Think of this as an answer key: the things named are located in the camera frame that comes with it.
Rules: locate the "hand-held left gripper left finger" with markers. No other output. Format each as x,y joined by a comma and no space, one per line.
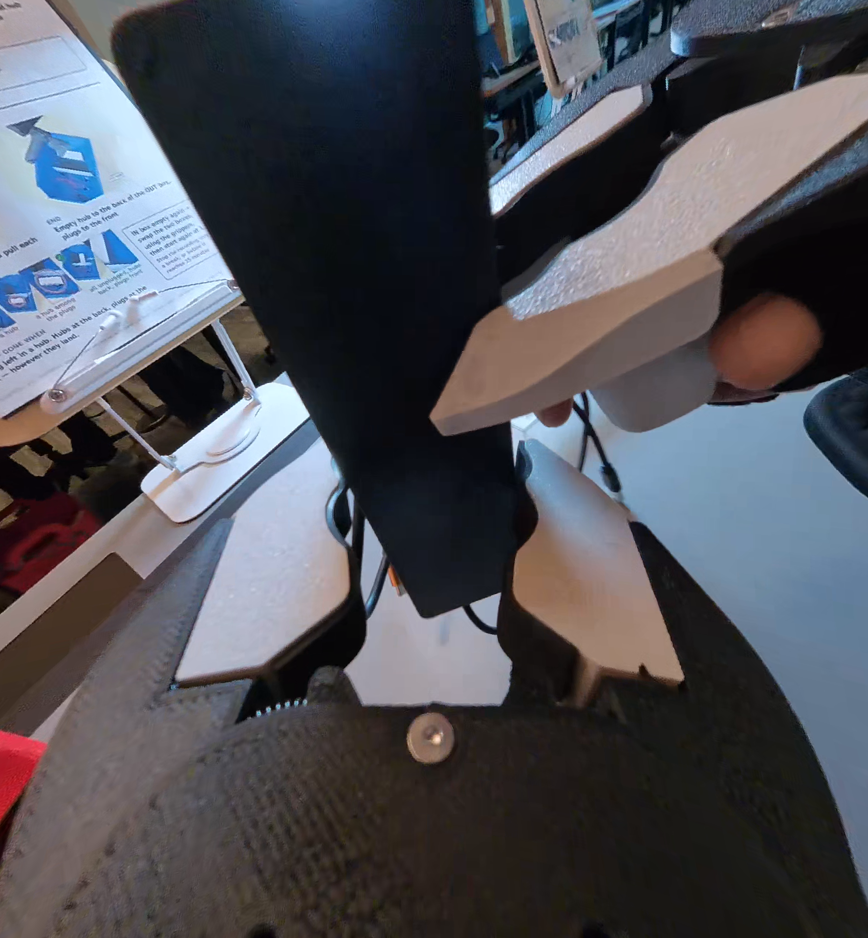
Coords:
273,579

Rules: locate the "printed instruction sheet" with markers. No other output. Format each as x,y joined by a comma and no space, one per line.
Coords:
75,220

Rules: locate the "person's right hand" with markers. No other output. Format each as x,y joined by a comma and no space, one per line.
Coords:
767,341

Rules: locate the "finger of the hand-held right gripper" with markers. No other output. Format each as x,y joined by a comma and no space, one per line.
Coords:
573,139
624,293

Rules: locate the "instruction sheet on stand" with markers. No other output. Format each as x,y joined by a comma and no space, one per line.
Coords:
221,447

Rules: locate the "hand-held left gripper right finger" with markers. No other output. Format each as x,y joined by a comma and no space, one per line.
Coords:
588,579

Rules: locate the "wooden document stand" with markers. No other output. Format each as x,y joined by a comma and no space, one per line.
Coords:
570,36

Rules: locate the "black textured wrist pad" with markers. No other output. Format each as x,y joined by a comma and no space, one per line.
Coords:
859,440

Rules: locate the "black usb hub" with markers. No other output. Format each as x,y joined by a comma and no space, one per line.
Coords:
317,220

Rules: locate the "red bag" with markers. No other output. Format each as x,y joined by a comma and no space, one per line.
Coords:
38,542

